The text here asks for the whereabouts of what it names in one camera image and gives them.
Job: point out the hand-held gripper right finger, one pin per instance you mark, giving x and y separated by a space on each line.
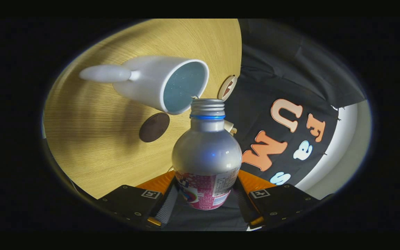
248 205

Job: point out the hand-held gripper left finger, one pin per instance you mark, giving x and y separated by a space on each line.
167 206

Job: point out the silver juice bottle red label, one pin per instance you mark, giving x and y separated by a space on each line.
207 152

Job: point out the brown round coaster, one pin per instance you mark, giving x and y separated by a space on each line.
154 127

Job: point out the white cup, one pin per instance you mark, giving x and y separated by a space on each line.
148 83

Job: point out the wooden table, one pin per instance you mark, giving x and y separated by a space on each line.
109 159

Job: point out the white toaster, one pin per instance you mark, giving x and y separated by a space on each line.
228 125

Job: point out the brown pastry piece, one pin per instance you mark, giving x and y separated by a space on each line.
226 92
231 84

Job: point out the white round plate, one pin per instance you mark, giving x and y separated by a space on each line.
222 93

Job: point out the black backdrop cloth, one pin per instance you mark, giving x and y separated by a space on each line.
290 69

